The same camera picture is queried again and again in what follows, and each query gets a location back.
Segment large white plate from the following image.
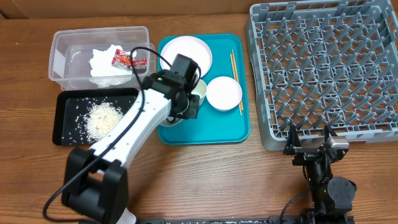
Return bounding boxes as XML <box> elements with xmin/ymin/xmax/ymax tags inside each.
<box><xmin>160</xmin><ymin>36</ymin><xmax>213</xmax><ymax>78</ymax></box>

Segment pile of rice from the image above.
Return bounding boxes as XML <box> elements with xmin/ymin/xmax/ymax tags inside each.
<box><xmin>61</xmin><ymin>97</ymin><xmax>124</xmax><ymax>145</ymax></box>

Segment white tissue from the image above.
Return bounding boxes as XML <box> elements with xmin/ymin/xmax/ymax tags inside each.
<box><xmin>89</xmin><ymin>45</ymin><xmax>132</xmax><ymax>88</ymax></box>

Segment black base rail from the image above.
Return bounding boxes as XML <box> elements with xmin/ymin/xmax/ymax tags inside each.
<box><xmin>133</xmin><ymin>216</ymin><xmax>355</xmax><ymax>224</ymax></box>

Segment teal plastic tray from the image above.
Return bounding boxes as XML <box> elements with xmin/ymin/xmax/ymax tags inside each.
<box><xmin>158</xmin><ymin>34</ymin><xmax>250</xmax><ymax>146</ymax></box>

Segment grey bowl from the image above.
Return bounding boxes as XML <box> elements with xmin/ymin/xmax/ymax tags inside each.
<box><xmin>159</xmin><ymin>116</ymin><xmax>183</xmax><ymax>127</ymax></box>

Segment black plastic tray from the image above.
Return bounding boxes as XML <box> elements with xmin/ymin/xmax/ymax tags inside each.
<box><xmin>52</xmin><ymin>88</ymin><xmax>138</xmax><ymax>146</ymax></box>

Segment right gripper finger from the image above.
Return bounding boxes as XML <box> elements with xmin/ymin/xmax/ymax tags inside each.
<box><xmin>283</xmin><ymin>123</ymin><xmax>302</xmax><ymax>155</ymax></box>
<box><xmin>323</xmin><ymin>124</ymin><xmax>337</xmax><ymax>143</ymax></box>

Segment clear plastic bin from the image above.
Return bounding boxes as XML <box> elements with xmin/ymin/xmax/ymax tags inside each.
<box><xmin>49</xmin><ymin>26</ymin><xmax>154</xmax><ymax>91</ymax></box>

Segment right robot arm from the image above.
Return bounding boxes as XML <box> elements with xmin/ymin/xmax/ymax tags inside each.
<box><xmin>279</xmin><ymin>124</ymin><xmax>357</xmax><ymax>224</ymax></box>

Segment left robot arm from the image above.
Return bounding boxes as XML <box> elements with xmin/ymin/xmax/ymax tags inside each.
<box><xmin>61</xmin><ymin>54</ymin><xmax>200</xmax><ymax>223</ymax></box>

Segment red snack wrapper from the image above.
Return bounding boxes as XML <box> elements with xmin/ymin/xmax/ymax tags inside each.
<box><xmin>111</xmin><ymin>49</ymin><xmax>147</xmax><ymax>69</ymax></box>

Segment grey dishwasher rack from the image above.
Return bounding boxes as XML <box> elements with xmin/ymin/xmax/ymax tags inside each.
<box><xmin>245</xmin><ymin>0</ymin><xmax>397</xmax><ymax>151</ymax></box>

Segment white plastic cup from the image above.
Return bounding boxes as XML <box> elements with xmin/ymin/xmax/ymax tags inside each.
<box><xmin>191</xmin><ymin>79</ymin><xmax>207</xmax><ymax>105</ymax></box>

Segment white pink bowl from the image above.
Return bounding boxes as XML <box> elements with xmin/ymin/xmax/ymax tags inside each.
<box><xmin>206</xmin><ymin>77</ymin><xmax>243</xmax><ymax>111</ymax></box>

